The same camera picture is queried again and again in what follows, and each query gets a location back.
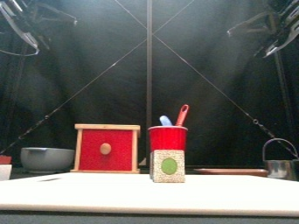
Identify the toy sushi roll green centre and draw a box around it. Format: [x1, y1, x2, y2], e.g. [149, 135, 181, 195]
[149, 149, 186, 184]

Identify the blue plastic utensil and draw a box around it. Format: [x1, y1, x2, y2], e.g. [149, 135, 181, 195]
[158, 115, 173, 127]

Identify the red wooden drawer box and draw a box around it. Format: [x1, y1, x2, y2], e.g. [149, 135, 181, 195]
[69, 123, 141, 174]

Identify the red plastic cup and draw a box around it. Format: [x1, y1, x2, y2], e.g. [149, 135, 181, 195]
[146, 125, 189, 152]

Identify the grey bowl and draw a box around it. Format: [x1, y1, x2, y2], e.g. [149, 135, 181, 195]
[20, 147, 76, 175]

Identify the red and white container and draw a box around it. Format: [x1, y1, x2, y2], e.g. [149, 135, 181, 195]
[0, 155, 13, 182]

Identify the thin diagonal brace wire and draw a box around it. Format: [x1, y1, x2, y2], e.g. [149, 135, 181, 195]
[0, 0, 196, 155]
[112, 0, 299, 160]

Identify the vertical metal frame pole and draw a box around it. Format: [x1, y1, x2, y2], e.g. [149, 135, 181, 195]
[144, 0, 154, 167]

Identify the metal pot with handle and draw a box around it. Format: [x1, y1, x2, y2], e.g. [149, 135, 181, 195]
[261, 137, 299, 182]

